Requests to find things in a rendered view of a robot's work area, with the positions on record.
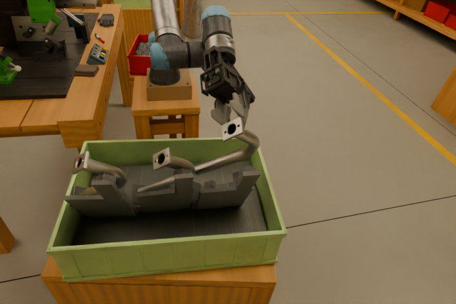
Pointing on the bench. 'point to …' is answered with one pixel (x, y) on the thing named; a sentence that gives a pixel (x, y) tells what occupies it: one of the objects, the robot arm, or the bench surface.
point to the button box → (96, 56)
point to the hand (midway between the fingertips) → (236, 129)
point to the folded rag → (86, 70)
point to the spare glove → (106, 20)
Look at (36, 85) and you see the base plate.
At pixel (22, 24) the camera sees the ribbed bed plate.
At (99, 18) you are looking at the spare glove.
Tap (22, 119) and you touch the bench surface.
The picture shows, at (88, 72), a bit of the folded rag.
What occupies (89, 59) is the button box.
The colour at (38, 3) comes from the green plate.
